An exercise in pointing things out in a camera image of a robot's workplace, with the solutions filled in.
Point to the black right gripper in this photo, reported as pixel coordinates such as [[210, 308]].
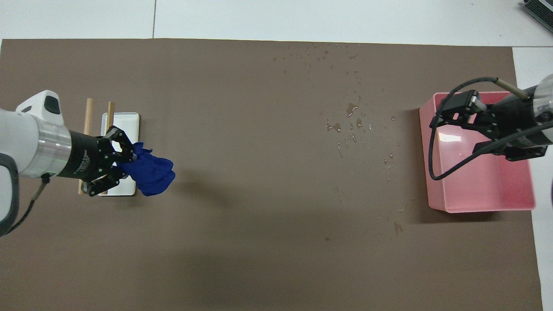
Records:
[[518, 121]]

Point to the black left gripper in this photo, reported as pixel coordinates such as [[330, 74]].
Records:
[[86, 157]]

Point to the blue towel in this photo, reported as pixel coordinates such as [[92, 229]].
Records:
[[151, 172]]

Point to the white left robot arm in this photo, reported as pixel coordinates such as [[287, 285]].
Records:
[[26, 142]]

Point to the spilled water droplets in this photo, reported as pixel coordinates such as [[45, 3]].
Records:
[[352, 109]]

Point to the white rectangular tray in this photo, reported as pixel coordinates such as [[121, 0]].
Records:
[[127, 125]]

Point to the pink plastic bin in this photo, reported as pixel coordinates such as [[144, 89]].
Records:
[[479, 185]]

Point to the dark ribbed device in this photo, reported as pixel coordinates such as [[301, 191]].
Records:
[[540, 9]]

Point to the brown table mat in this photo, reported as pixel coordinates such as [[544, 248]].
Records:
[[259, 172]]

